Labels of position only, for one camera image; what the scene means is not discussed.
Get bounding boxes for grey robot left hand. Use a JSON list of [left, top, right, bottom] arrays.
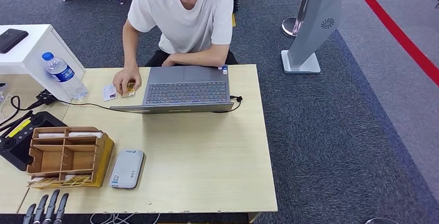
[[22, 188, 70, 224]]

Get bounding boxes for person's right hand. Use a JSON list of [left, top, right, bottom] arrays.
[[112, 65, 142, 96]]

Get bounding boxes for person's left hand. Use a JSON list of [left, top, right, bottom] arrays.
[[161, 53, 177, 67]]

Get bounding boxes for gold key card stack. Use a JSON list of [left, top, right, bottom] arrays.
[[120, 79, 136, 99]]

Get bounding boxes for white ID card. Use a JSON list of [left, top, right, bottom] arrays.
[[103, 83, 118, 102]]

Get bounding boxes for wooden card organizer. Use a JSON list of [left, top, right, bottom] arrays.
[[26, 126, 115, 189]]

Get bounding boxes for gold key cards in organizer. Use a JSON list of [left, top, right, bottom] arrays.
[[28, 175, 93, 189]]

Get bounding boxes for person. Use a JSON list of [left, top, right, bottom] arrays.
[[112, 0, 239, 96]]

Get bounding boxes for white card in organizer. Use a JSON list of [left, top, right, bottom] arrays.
[[37, 132, 66, 139], [68, 131, 104, 139]]

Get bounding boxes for grey white card reader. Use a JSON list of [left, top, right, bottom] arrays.
[[109, 149, 146, 189]]

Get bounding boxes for grey laptop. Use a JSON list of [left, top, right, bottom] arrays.
[[109, 65, 236, 114]]

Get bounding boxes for clear water bottle blue label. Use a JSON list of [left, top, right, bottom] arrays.
[[41, 51, 89, 100]]

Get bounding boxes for black tablet controller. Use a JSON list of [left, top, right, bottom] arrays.
[[0, 111, 67, 172]]

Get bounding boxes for black power adapter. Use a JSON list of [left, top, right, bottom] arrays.
[[36, 89, 59, 107]]

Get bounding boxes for white cabinet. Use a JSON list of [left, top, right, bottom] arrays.
[[0, 24, 86, 103]]

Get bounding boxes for black phone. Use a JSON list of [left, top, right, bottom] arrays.
[[0, 28, 30, 54]]

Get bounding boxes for grey kiosk stand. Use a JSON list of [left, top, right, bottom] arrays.
[[281, 0, 343, 75]]

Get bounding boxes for grey round object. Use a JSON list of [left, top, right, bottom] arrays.
[[364, 218, 398, 224]]

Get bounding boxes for black laptop cable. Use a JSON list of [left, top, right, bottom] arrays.
[[57, 95, 243, 114]]

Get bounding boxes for white cables under desk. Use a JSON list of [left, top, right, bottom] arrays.
[[89, 212, 160, 224]]

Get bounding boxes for black power cord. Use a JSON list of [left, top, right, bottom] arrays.
[[9, 95, 43, 111]]

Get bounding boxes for chrome stanchion post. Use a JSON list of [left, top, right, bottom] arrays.
[[282, 0, 315, 39]]

